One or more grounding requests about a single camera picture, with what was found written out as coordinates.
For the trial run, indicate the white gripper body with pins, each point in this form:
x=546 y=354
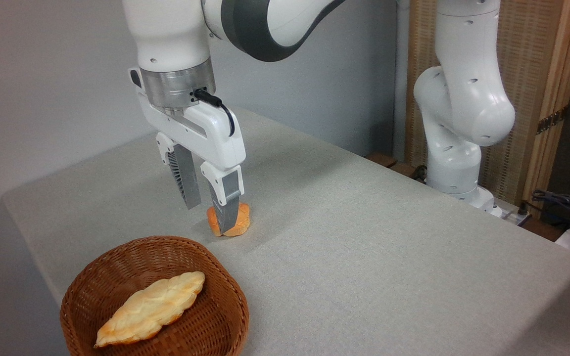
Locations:
x=201 y=128

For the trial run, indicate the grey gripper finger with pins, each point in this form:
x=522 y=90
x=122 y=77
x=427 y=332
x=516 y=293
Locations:
x=225 y=202
x=183 y=175

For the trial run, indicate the small round orange bread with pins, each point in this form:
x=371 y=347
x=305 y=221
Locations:
x=238 y=220

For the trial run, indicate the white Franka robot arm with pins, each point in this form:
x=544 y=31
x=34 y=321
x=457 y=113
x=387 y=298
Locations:
x=463 y=99

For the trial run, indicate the brown wicker basket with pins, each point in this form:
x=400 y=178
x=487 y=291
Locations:
x=215 y=316

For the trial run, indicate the long leaf-shaped bread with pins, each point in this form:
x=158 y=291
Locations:
x=151 y=309

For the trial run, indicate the grey tablecloth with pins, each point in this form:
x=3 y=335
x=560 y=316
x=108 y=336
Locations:
x=339 y=247

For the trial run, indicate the wooden folding screen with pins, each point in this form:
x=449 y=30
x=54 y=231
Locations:
x=532 y=74

